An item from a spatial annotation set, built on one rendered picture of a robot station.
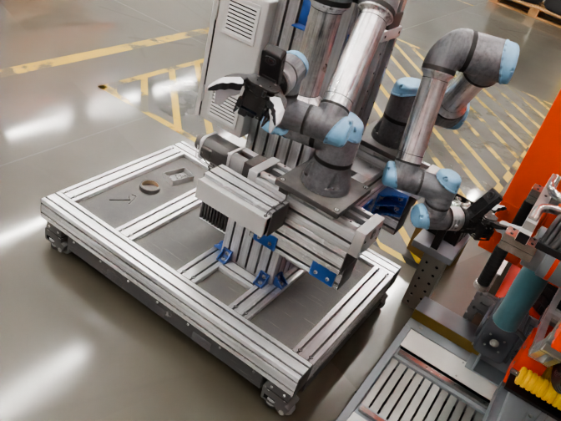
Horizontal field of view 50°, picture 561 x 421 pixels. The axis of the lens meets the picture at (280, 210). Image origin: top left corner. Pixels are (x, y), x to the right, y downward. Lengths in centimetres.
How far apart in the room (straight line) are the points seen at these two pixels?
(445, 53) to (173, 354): 139
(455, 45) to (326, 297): 109
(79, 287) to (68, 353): 33
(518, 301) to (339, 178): 72
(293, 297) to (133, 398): 68
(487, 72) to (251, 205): 77
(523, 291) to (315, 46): 101
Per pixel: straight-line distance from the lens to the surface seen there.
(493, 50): 177
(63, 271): 256
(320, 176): 173
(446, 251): 244
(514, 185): 229
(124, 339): 231
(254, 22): 192
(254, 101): 125
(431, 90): 175
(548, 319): 205
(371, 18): 152
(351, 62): 147
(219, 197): 182
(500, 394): 244
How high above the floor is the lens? 171
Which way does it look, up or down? 33 degrees down
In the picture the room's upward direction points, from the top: 16 degrees clockwise
